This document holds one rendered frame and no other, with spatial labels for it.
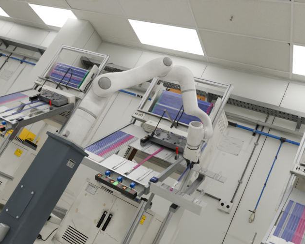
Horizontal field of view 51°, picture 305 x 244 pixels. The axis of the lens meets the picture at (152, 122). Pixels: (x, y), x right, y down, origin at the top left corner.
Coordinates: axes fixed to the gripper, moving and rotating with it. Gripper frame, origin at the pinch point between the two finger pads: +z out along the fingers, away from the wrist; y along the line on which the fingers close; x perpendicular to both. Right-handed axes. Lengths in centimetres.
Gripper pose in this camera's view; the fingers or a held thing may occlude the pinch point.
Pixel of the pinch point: (190, 165)
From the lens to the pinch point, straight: 208.5
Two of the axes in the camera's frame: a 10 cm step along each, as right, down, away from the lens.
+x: -5.3, 4.2, -7.3
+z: -0.5, 8.5, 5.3
